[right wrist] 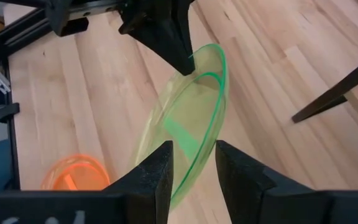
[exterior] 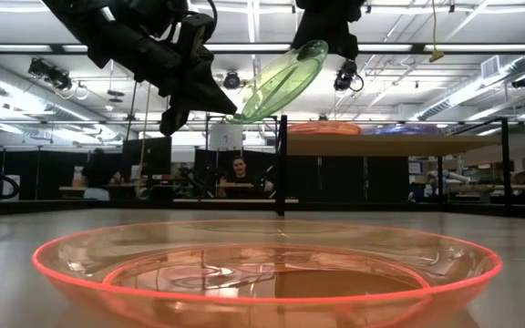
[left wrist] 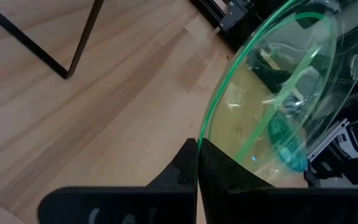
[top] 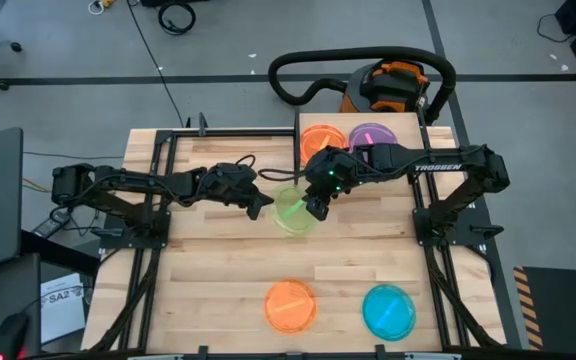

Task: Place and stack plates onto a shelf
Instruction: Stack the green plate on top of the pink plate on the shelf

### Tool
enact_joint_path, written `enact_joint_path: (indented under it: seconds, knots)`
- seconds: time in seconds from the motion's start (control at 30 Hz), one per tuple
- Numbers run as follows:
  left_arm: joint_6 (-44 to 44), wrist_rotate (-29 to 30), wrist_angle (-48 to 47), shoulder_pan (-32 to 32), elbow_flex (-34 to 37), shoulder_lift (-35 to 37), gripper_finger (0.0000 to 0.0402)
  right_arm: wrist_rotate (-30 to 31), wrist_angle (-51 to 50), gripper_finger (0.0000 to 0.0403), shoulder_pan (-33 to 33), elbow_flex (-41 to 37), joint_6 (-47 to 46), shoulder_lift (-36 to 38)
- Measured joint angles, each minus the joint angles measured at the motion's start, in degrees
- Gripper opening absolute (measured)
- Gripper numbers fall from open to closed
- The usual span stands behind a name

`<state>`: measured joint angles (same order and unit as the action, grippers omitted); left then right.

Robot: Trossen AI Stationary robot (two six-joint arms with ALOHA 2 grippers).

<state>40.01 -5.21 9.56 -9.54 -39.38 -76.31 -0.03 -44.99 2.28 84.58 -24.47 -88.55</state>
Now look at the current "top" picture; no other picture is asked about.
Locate orange shop vacuum with hose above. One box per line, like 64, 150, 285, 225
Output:
266, 45, 458, 126

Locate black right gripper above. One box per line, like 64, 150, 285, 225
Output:
303, 146, 369, 223

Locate black aluminium rig frame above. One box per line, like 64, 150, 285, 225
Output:
81, 112, 509, 360

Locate teal translucent plastic plate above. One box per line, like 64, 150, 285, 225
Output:
348, 122, 399, 154
361, 283, 418, 343

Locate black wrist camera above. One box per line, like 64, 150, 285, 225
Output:
317, 147, 357, 174
216, 162, 258, 187

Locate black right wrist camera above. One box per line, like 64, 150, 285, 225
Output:
317, 147, 357, 174

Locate green translucent plastic plate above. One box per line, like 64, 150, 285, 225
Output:
271, 183, 320, 237

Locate black computer mouse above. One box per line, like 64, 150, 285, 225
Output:
0, 312, 32, 360

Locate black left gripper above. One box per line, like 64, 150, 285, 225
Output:
200, 172, 275, 221

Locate orange and black shop vacuum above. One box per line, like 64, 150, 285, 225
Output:
338, 58, 432, 115

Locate orange translucent plastic plate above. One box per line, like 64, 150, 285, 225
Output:
299, 123, 350, 166
263, 278, 318, 335

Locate white paper sheet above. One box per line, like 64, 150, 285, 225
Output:
40, 272, 88, 345

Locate black hazard-striped floor mat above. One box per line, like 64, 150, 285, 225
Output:
512, 265, 576, 352

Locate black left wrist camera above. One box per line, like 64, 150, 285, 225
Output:
216, 162, 258, 187

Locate black coiled cable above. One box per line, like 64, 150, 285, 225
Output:
156, 0, 198, 37

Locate black power adapter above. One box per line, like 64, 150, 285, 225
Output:
31, 215, 72, 239

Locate black floor cable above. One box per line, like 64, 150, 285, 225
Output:
126, 0, 185, 115

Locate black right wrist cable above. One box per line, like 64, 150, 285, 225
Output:
257, 167, 315, 183

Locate pink translucent plastic plate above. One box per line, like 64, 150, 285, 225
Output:
348, 122, 399, 154

